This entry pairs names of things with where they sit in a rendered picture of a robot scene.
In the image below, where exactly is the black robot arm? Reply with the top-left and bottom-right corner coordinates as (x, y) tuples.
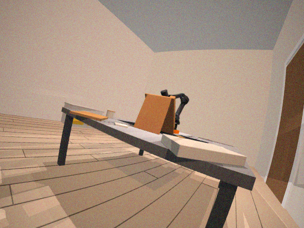
(161, 90), (189, 131)

